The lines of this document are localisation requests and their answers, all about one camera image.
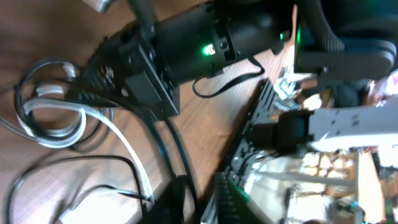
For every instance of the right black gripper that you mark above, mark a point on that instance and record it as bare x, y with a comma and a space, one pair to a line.
124, 65

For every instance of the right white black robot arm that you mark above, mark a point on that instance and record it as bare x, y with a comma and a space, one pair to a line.
334, 40

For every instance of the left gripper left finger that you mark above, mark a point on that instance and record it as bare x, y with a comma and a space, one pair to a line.
168, 208

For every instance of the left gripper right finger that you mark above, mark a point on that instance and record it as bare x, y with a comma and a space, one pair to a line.
234, 205

